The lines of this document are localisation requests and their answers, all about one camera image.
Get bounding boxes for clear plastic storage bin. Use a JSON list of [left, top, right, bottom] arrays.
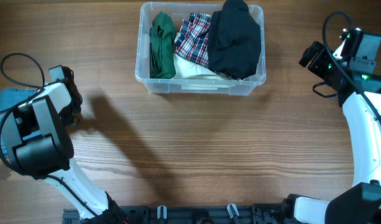
[[135, 1, 267, 96]]

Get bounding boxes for blue denim cloth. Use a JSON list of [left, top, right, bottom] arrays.
[[0, 87, 39, 159]]

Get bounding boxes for right black cable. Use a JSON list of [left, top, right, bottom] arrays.
[[311, 11, 381, 224]]

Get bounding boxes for black cable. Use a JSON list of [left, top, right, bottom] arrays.
[[311, 11, 381, 224], [0, 52, 99, 218]]

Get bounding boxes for white label on bin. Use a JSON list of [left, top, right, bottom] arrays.
[[181, 85, 218, 91]]

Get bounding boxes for left black cable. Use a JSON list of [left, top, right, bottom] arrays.
[[0, 52, 99, 218]]

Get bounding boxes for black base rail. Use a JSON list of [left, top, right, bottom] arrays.
[[62, 203, 303, 224]]

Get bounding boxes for plaid shirt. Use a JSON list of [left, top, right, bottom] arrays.
[[174, 12, 234, 80]]

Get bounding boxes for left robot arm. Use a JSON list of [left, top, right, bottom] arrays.
[[0, 65, 129, 223]]

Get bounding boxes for cream cloth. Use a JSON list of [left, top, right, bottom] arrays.
[[171, 47, 229, 81]]

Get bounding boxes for green garment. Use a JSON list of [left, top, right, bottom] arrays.
[[149, 11, 176, 79]]

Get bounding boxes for black garment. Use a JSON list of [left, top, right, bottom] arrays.
[[207, 0, 262, 80]]

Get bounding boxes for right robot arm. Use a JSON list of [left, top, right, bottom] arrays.
[[280, 28, 381, 223]]

